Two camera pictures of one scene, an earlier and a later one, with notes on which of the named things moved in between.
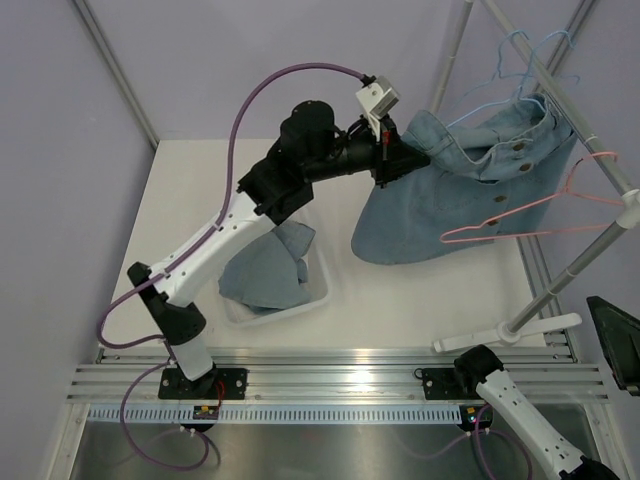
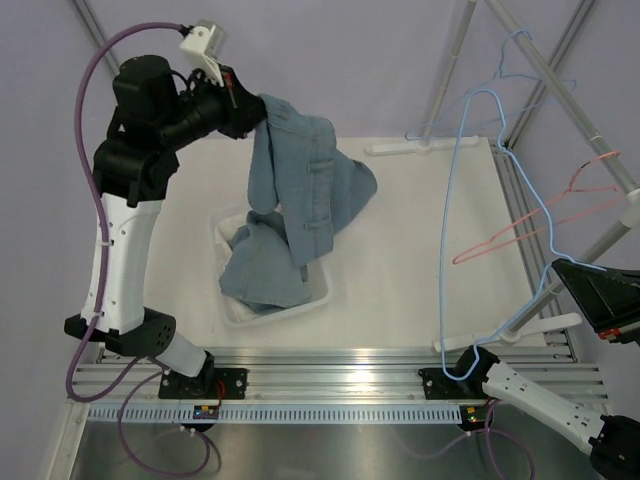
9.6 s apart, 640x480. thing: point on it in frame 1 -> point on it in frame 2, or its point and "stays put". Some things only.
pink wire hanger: [444, 240] -> [573, 189]
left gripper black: [395, 158] -> [242, 109]
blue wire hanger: [527, 80] -> [554, 257]
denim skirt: [270, 271] stays put
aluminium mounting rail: [155, 376] stays put
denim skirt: [478, 186] -> [295, 169]
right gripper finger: [619, 334] -> [608, 299]
